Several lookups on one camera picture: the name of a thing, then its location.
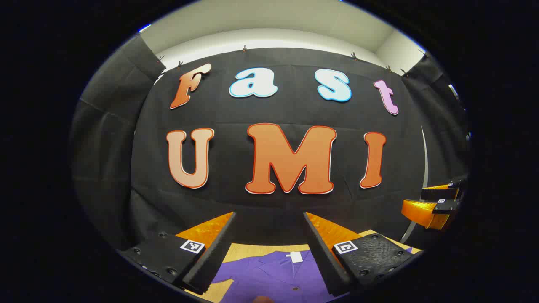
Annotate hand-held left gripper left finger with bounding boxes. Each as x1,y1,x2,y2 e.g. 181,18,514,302
119,212,237,295

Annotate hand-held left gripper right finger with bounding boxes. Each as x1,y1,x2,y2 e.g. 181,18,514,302
303,212,417,297

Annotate purple shirt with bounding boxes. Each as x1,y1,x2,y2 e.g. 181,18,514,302
211,249,415,303

